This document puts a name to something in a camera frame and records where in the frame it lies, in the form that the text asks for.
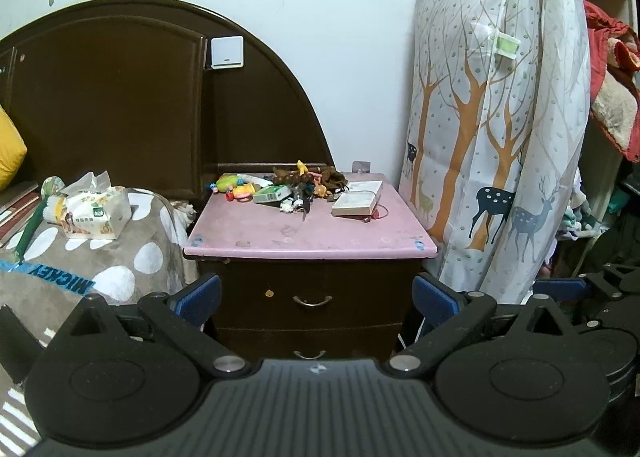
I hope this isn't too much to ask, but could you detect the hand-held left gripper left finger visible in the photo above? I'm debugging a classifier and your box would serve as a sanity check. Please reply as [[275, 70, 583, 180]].
[[42, 273, 251, 378]]

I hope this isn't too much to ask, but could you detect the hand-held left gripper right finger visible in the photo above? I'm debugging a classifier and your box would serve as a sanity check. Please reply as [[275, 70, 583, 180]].
[[387, 273, 597, 378]]

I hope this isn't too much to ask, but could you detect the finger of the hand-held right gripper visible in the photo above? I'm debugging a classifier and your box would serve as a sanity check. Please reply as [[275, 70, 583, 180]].
[[531, 263, 640, 324]]

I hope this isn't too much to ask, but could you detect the dark wooden drawer with sticker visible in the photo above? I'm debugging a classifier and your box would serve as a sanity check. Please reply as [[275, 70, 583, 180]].
[[216, 259, 417, 330]]

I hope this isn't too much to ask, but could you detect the dark wooden plain drawer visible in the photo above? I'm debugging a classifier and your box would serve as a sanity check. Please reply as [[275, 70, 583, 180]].
[[217, 326, 404, 363]]

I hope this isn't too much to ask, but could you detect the pile of clothes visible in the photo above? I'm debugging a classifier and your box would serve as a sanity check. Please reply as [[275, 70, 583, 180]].
[[549, 169, 640, 279]]

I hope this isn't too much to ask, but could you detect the grey spotted blanket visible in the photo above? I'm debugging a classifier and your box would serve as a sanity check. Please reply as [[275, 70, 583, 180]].
[[0, 186, 222, 369]]

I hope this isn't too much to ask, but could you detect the green yellow plush toy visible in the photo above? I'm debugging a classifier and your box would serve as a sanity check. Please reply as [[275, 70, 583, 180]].
[[216, 174, 251, 193]]

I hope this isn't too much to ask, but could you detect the white flat box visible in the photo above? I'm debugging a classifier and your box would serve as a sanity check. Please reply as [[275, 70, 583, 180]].
[[331, 191, 383, 218]]

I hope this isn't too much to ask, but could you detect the dark wooden nightstand pink top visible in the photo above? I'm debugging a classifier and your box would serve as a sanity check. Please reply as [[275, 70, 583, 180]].
[[183, 172, 438, 363]]

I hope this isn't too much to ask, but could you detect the green white small box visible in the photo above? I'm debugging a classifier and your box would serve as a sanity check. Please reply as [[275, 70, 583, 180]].
[[252, 184, 293, 204]]

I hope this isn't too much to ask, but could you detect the soft tissue pack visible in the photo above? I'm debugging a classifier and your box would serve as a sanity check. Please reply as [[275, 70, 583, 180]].
[[60, 171, 133, 241]]

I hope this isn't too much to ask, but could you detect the brown cloth pouch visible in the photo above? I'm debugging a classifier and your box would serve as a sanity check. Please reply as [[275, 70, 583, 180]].
[[312, 167, 349, 198]]

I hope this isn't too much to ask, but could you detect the deer print wardrobe cover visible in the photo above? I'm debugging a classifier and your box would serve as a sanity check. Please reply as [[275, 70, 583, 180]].
[[397, 0, 594, 307]]

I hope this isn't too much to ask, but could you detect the cotton swab container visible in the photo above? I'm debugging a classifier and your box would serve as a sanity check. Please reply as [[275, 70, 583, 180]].
[[41, 177, 69, 226]]

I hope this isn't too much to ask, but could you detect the green stick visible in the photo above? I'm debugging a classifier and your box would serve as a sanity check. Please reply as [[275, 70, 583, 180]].
[[15, 194, 52, 264]]

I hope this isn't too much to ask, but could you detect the stack of books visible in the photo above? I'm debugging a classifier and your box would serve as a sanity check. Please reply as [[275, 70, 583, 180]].
[[0, 181, 45, 249]]

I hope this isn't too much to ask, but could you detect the dark brown wooden headboard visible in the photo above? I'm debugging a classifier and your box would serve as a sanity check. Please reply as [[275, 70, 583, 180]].
[[0, 0, 337, 202]]

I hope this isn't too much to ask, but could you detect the striped bed sheet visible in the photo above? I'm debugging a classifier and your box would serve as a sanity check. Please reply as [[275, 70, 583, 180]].
[[0, 367, 47, 440]]

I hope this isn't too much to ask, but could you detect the yellow pillow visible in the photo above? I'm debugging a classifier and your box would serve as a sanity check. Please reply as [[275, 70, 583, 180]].
[[0, 104, 28, 190]]

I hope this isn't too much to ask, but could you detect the green white tag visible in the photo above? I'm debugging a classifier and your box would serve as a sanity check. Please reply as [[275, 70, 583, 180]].
[[492, 32, 521, 60]]

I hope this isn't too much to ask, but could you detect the red garment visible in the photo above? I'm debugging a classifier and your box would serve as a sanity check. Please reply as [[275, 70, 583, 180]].
[[582, 0, 640, 162]]

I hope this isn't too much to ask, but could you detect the white cable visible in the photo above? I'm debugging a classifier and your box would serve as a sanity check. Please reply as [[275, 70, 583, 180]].
[[396, 314, 427, 354]]

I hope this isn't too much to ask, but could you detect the red cord loop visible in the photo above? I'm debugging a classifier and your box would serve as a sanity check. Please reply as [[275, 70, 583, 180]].
[[361, 204, 392, 224]]

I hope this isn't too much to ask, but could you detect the keychain bunch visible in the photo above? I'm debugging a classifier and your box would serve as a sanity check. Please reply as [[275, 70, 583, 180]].
[[279, 187, 315, 222]]

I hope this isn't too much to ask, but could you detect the brown bead bracelet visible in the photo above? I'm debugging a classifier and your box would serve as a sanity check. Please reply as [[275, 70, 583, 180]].
[[272, 167, 315, 188]]

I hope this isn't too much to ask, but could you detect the white wall switch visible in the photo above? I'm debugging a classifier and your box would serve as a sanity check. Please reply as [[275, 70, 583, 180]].
[[210, 36, 245, 70]]

